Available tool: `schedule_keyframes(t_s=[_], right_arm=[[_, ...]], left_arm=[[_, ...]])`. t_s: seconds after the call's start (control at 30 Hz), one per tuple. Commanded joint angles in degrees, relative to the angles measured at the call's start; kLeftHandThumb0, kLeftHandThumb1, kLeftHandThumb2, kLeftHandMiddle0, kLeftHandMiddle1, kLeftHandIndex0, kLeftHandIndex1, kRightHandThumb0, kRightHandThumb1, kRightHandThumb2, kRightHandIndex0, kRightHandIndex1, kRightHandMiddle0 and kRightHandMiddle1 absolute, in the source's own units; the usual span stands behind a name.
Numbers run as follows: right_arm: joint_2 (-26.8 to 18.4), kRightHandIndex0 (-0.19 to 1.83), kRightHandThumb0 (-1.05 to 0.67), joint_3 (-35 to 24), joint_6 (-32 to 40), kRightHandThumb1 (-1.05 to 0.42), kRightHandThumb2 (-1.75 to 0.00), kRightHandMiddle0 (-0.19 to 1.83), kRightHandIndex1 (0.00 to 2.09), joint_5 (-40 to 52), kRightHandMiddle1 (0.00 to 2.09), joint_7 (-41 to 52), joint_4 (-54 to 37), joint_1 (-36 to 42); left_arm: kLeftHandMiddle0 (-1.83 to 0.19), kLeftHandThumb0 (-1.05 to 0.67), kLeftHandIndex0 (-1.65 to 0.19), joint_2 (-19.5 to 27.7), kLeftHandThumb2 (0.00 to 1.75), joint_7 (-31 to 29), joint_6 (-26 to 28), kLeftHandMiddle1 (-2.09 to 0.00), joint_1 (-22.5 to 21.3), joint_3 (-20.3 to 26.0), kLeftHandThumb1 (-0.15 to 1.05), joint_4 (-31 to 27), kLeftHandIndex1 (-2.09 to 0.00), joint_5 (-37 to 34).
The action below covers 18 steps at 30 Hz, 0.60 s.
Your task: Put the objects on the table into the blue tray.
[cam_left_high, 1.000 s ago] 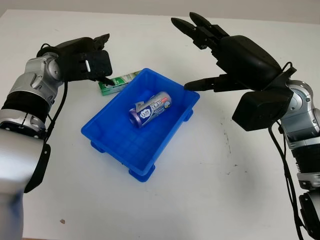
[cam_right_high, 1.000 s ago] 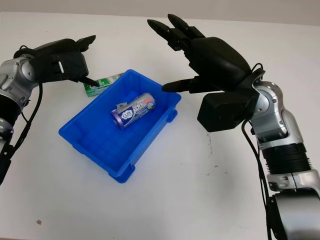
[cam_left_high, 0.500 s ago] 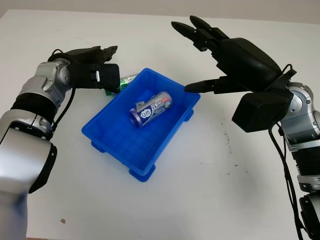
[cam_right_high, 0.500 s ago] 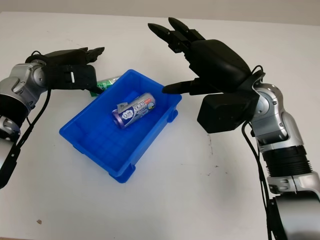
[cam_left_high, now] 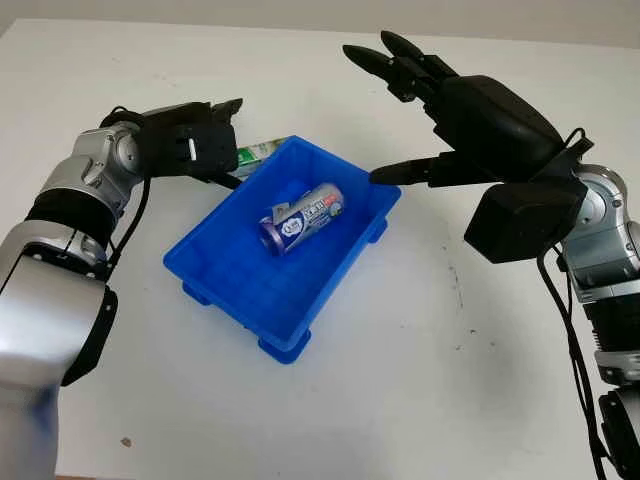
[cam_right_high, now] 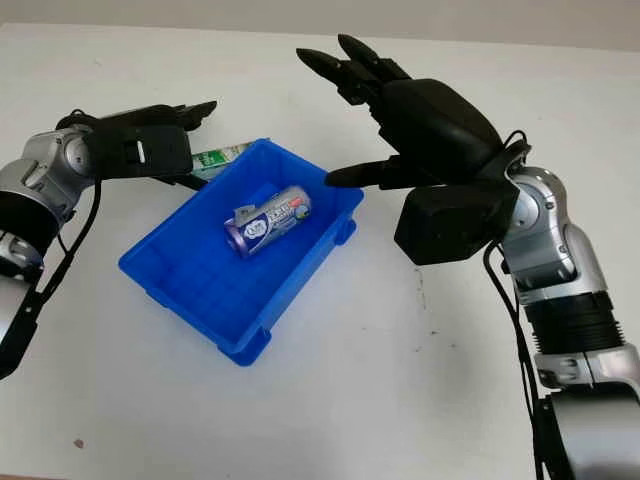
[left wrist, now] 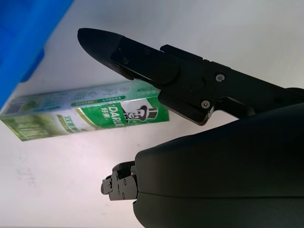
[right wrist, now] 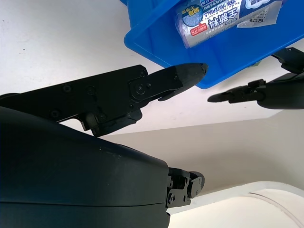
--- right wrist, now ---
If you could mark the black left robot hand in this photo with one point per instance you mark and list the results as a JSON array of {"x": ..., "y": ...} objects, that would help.
[{"x": 285, "y": 95}]

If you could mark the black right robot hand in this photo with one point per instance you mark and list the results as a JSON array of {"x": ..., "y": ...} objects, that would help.
[{"x": 59, "y": 178}]

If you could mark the purple trash bag roll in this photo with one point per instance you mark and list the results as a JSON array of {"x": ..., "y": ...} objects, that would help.
[{"x": 213, "y": 21}]

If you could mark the blue plastic tray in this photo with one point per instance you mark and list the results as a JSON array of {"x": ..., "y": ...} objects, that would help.
[{"x": 225, "y": 61}]

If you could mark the green drink carton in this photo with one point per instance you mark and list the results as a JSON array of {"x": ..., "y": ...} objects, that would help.
[{"x": 256, "y": 64}]

